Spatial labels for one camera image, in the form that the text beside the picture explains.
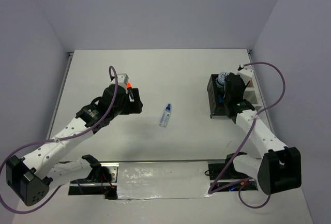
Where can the blue cap highlighter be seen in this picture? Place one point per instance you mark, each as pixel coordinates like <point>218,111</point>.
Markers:
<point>220,99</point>

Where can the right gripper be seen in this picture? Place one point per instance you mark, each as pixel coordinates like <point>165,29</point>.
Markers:
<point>244,87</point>

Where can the white slotted organizer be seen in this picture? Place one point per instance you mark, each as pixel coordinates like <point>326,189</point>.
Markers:
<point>251,94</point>

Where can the blue white round jar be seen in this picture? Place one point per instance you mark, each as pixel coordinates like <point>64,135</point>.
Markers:
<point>221,79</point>

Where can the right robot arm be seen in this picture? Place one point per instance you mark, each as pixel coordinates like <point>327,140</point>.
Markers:
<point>279,168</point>

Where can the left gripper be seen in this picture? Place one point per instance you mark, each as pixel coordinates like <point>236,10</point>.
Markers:
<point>135,106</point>

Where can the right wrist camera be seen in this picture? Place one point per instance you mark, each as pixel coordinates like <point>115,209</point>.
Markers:
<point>246,73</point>

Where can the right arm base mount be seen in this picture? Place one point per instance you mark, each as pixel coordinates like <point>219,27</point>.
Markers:
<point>230,176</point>

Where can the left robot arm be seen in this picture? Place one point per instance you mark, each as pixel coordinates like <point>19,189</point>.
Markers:
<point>35,174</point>

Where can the orange cap highlighter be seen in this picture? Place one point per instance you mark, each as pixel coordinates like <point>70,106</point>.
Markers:
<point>130,91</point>

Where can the black slotted organizer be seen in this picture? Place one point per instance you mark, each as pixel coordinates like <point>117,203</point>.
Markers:
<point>216,109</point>

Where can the silver reflective tape sheet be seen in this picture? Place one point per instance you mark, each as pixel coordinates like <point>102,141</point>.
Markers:
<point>162,180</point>

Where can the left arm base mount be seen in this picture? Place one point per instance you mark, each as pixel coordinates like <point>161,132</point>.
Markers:
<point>104,184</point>

